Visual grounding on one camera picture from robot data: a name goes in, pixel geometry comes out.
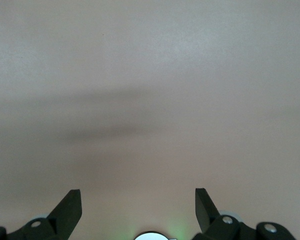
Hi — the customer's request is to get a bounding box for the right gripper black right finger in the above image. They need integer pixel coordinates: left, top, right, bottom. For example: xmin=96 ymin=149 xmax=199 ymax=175
xmin=191 ymin=187 xmax=297 ymax=240

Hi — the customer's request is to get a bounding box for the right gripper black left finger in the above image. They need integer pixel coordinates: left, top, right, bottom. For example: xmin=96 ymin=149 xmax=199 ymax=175
xmin=0 ymin=189 xmax=83 ymax=240

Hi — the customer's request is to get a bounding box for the large table cover mat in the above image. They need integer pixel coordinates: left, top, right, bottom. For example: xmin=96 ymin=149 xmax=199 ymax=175
xmin=0 ymin=0 xmax=300 ymax=240

